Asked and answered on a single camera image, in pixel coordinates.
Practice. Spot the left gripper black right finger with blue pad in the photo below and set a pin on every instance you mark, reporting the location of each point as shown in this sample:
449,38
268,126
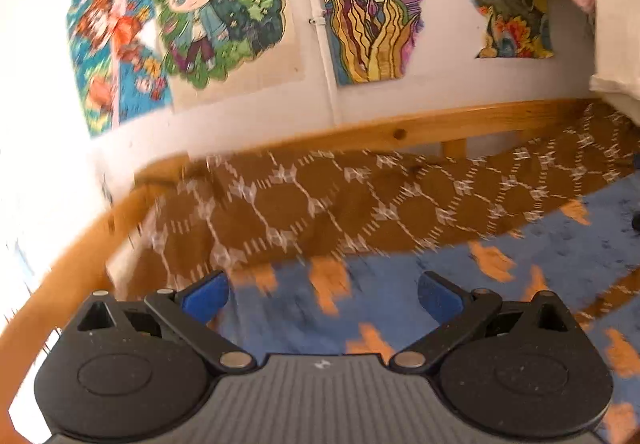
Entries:
461,316

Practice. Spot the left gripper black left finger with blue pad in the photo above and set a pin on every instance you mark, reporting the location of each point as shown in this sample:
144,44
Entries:
187,312

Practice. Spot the blue pants orange pattern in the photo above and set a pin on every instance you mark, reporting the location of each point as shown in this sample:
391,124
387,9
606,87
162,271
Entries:
587,253

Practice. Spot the brown PF patterned blanket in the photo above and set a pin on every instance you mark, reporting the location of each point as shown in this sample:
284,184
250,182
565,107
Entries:
246,213

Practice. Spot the orange teal mosaic poster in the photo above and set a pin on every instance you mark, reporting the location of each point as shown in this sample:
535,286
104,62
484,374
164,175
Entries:
118,77

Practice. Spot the blond anime character poster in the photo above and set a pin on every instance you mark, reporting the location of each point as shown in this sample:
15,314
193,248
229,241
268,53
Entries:
217,49

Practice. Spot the white hanging cloth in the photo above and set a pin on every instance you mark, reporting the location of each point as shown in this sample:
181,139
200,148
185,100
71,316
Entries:
617,51

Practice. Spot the wooden bed frame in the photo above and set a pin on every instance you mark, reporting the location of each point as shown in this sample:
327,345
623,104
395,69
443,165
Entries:
81,269

